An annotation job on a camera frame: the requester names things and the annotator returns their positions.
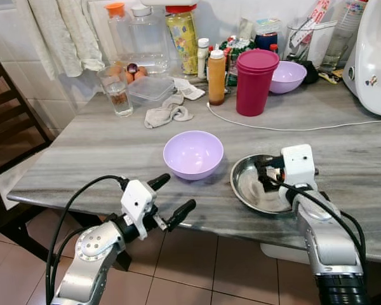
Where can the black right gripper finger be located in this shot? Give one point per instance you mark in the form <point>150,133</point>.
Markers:
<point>264,185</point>

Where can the stainless steel bowl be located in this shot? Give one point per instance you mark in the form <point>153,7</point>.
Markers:
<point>247,184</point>

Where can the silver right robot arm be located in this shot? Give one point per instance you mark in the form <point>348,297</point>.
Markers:
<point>330,244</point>

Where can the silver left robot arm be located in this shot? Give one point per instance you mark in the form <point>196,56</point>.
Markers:
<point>92,254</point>

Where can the lilac plastic bowl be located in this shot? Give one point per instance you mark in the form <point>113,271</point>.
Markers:
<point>289,75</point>
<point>192,152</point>

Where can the crumpled grey cloth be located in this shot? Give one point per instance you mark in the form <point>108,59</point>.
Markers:
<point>167,113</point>

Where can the magenta tumbler with lid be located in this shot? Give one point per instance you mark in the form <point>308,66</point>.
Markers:
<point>256,82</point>

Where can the clear plastic food container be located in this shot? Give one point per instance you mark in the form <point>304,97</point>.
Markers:
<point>151,89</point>

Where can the white printed paper slip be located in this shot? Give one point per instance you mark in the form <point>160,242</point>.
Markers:
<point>189,89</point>

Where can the clear drinking glass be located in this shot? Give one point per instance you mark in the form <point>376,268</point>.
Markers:
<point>117,92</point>

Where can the orange sauce squeeze bottle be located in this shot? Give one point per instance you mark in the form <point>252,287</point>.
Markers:
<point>216,79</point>

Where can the brown egg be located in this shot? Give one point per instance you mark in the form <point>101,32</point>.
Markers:
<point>139,75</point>

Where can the dark red onion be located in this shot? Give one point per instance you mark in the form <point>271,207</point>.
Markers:
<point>132,68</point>

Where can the green food packet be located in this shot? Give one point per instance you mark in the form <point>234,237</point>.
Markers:
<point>235,54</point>

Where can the dark blue jar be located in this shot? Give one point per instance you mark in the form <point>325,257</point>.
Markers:
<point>267,38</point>

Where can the clear measuring jug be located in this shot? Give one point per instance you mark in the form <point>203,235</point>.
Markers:
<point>305,41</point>

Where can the small white bottle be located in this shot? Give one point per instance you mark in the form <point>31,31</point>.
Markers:
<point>203,57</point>

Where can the white kitchen appliance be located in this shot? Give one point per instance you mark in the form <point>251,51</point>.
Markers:
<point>371,63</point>

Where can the yellow jar red lid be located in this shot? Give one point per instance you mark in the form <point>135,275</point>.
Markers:
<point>182,41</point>

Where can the clear plastic water jug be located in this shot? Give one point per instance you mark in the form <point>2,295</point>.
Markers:
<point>149,38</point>

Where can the clear bottle orange cap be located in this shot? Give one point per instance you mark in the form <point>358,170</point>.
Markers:
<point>117,28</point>

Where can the dark wooden chair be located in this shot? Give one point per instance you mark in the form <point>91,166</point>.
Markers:
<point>9,127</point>

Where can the hanging beige towel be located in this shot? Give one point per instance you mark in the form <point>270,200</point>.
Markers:
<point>66,32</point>

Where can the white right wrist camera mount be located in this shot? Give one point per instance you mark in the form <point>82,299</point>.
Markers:
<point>298,165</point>

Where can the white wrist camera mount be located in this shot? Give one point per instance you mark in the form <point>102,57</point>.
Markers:
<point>298,165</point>
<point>138,200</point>

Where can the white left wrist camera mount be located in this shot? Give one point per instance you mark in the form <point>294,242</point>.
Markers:
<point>138,200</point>

